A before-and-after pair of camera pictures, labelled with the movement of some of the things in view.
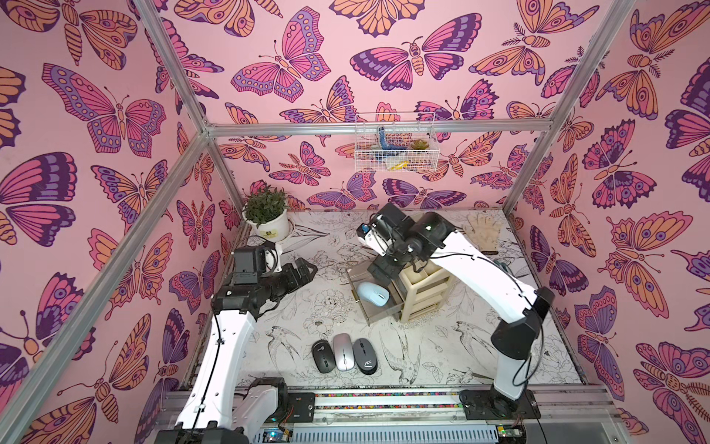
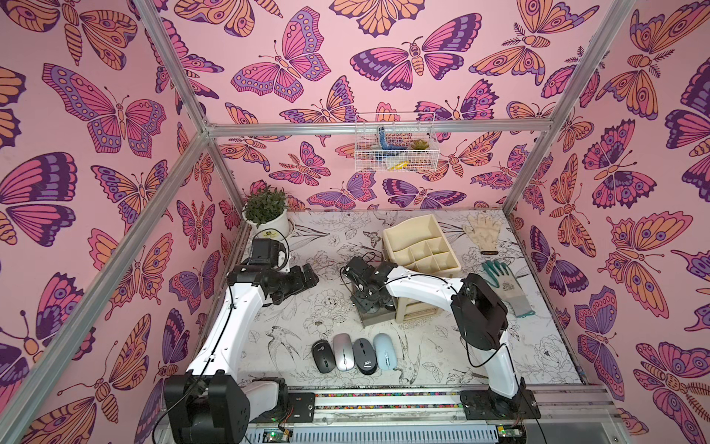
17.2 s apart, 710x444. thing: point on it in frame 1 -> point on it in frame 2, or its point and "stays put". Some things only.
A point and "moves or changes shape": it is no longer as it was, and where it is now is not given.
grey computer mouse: (365, 356) stays put
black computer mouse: (324, 356) stays put
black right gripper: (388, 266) -> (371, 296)
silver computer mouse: (344, 354) stays put
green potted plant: (264, 205) stays put
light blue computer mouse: (373, 293) moves or changes shape
